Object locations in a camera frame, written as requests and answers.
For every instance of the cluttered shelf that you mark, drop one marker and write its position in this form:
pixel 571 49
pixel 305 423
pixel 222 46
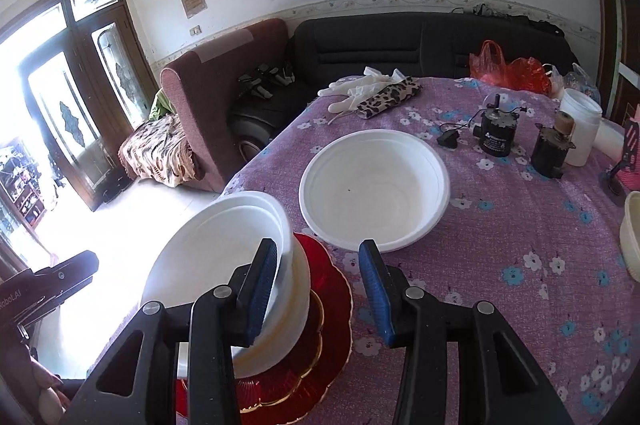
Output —
pixel 20 190

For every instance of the wooden doorway frame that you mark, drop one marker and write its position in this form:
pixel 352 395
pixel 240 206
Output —
pixel 607 30

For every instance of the clear plastic bag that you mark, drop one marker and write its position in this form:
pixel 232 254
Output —
pixel 580 80

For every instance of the white cup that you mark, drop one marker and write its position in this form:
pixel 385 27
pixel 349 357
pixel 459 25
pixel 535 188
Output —
pixel 582 125

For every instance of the small cream bowl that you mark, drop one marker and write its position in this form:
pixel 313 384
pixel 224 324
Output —
pixel 631 235

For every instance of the large white bowl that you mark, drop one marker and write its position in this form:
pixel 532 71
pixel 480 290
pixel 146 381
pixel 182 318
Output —
pixel 375 185

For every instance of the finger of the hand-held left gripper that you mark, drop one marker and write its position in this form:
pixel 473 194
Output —
pixel 62 275

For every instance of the dark clothing pile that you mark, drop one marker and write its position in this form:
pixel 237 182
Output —
pixel 500 19

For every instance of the black motor with label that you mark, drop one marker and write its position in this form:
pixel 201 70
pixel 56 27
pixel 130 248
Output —
pixel 495 135

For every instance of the leopard print pouch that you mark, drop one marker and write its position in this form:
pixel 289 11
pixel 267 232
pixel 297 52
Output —
pixel 390 97

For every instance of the small framed plaque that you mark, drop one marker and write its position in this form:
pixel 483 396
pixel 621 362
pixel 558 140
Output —
pixel 193 1

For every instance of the red plastic bag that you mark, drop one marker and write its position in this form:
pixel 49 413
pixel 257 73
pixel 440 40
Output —
pixel 527 75

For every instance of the dark brown motor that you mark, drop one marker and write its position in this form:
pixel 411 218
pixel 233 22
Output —
pixel 547 155

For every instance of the brown armchair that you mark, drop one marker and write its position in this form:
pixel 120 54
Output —
pixel 200 105

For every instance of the pink thermos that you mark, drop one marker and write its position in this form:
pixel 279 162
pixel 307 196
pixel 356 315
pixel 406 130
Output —
pixel 634 175

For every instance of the small white bowl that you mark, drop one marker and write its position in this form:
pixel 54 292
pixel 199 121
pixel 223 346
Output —
pixel 200 245

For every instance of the wooden glass door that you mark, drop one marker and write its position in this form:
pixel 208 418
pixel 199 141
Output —
pixel 82 55

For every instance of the person's left hand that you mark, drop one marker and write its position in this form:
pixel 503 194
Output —
pixel 47 400

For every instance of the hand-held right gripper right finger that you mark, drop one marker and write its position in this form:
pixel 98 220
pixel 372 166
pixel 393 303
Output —
pixel 375 290

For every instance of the purple floral tablecloth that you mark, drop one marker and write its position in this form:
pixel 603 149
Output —
pixel 500 230

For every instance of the white glove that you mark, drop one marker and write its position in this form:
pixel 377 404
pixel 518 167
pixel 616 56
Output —
pixel 372 87
pixel 345 86

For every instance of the large cream bowl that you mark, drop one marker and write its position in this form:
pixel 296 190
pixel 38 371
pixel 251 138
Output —
pixel 290 330

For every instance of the patterned blanket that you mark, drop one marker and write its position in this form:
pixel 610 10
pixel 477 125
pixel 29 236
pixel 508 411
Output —
pixel 155 155

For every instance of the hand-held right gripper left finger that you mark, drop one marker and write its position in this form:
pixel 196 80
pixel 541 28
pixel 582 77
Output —
pixel 262 290

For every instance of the black sofa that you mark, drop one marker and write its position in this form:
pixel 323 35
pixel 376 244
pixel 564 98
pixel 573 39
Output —
pixel 350 45

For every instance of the orange plastic bag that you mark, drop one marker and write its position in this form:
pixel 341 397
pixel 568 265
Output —
pixel 487 65

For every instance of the gold-rimmed red plate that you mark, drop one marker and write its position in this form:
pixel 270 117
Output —
pixel 287 382

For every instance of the black white striped cloth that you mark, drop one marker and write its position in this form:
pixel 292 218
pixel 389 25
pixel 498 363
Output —
pixel 265 80

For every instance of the green cloth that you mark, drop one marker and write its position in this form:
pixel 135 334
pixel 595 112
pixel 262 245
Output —
pixel 160 105

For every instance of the large red plate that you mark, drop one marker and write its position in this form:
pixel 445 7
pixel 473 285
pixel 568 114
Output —
pixel 335 305

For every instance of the white roll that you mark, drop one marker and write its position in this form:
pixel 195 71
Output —
pixel 610 137

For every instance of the black power adapter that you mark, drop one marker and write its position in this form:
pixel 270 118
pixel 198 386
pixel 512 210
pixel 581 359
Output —
pixel 448 139

